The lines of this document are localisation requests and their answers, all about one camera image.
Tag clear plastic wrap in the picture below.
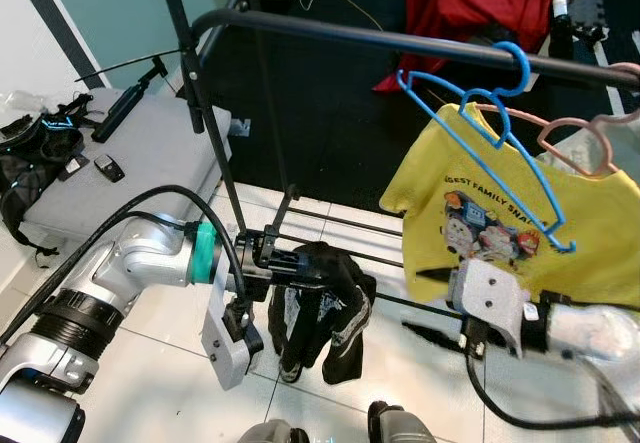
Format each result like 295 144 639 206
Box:
0 88 71 129

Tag pink plastic hanger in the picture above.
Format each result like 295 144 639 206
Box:
470 61 640 179

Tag small black white tag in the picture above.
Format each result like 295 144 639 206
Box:
58 156 89 179

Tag black rubber floor mat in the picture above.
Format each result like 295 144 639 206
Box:
195 0 640 224

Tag black metal clothes rack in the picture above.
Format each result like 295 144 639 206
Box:
155 0 640 339

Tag black backpack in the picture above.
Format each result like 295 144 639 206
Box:
0 93 96 259

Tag grey robot right leg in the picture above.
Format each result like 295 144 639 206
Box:
365 401 436 443

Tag pale grey garment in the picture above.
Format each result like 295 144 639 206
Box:
548 123 640 179

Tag grey robot leg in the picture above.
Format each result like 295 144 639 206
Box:
365 401 436 443
238 418 311 443

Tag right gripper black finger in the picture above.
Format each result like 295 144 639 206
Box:
402 319 463 350

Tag red draped cloth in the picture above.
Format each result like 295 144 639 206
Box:
375 0 601 94

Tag small black remote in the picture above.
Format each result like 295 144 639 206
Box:
93 153 126 184

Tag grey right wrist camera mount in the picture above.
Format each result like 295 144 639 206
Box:
447 261 531 359

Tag yellow printed T-shirt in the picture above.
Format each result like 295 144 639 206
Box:
380 103 640 314

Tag grey upholstered bench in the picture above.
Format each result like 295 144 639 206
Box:
20 88 233 254

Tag black tripod stick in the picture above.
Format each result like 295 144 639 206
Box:
92 58 169 144

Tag black white-printed garment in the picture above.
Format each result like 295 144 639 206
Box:
268 243 378 386

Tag grey robot left leg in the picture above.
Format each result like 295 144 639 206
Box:
238 418 311 443

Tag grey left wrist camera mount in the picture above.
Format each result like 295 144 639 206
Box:
200 225 266 392

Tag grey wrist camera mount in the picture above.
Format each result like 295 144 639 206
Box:
447 261 531 359
200 225 266 392

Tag blue plastic hanger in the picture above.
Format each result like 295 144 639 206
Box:
397 41 579 254

